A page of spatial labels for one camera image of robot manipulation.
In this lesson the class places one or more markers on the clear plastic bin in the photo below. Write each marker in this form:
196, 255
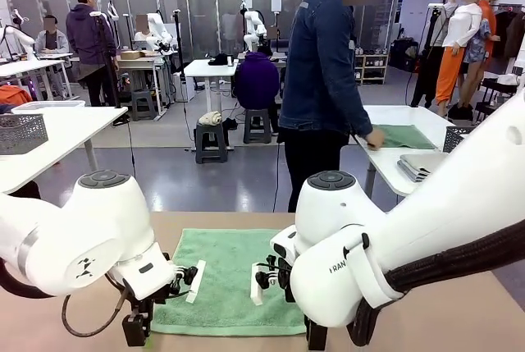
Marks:
49, 106

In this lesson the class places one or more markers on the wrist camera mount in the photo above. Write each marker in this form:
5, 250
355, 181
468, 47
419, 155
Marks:
196, 282
259, 286

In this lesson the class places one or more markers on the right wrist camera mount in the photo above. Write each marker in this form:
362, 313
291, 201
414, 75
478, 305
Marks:
259, 286

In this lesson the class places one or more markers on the seated person in white top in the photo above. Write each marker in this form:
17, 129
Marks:
143, 36

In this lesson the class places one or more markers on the grey perforated plastic basket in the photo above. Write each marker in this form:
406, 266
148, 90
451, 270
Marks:
455, 138
22, 134

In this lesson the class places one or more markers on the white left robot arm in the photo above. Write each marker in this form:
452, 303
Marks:
102, 225

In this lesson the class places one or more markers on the seated person in grey jacket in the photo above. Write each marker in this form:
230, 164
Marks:
51, 42

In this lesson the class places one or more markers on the beige rolled cloth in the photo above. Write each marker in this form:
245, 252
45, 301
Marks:
210, 118

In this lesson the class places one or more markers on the wooden shelf with bottles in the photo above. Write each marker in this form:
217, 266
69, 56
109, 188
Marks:
374, 69

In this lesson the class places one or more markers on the person in black clothes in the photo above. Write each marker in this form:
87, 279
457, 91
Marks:
28, 191

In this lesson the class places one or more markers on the person behind robot desk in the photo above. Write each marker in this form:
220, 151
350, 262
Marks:
271, 32

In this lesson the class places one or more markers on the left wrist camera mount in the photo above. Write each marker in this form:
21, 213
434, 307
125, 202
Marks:
196, 282

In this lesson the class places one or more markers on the white computer case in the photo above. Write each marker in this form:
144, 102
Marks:
180, 87

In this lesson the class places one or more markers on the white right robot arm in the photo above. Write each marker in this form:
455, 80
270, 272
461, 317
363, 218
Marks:
410, 245

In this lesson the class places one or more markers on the white workbench desk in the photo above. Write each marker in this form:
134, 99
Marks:
24, 65
139, 64

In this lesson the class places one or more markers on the white standing desk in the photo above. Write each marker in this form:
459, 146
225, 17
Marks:
209, 69

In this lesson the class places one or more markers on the person's right hand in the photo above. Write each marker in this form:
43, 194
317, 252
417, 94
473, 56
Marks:
375, 139

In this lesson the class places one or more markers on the mannequin with beige hat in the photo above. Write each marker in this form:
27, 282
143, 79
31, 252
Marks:
488, 11

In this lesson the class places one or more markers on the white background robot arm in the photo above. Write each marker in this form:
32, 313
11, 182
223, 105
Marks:
158, 30
254, 28
18, 36

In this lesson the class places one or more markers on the black utility cart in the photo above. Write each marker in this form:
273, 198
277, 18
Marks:
492, 97

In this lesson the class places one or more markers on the black tripod with white head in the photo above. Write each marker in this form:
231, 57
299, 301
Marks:
115, 95

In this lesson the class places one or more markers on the orange cloth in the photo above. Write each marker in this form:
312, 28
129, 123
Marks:
12, 95

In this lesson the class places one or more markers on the person in denim jacket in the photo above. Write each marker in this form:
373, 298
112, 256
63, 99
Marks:
316, 81

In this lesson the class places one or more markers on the person's right forearm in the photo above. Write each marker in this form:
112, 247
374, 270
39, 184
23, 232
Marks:
348, 116

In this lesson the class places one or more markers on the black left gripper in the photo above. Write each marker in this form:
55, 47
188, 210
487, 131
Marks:
137, 329

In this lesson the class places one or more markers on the green towel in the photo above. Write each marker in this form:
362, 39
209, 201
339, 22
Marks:
225, 270
404, 136

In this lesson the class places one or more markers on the black cap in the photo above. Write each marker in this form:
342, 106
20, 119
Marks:
218, 59

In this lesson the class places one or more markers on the black camera pole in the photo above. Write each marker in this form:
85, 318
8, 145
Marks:
179, 48

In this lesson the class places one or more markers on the black bags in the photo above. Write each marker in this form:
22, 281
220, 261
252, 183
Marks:
404, 56

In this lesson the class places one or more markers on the person with cap, purple hoodie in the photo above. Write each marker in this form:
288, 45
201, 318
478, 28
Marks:
88, 32

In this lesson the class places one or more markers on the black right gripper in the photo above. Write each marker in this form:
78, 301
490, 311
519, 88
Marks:
316, 337

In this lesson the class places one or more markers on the folded grey towel stack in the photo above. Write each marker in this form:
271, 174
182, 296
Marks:
422, 165

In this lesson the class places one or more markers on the mannequin in white sweater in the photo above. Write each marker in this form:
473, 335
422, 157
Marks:
465, 28

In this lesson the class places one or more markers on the bareheaded person in purple hoodie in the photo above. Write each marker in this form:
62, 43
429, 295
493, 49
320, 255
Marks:
256, 81

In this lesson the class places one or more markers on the grey plastic step stool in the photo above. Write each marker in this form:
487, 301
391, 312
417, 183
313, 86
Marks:
257, 128
143, 101
211, 138

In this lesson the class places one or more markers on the clothes rack with dark clothes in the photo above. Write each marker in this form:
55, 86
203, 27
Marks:
508, 32

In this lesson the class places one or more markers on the open cardboard box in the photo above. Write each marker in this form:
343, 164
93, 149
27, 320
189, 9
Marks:
134, 55

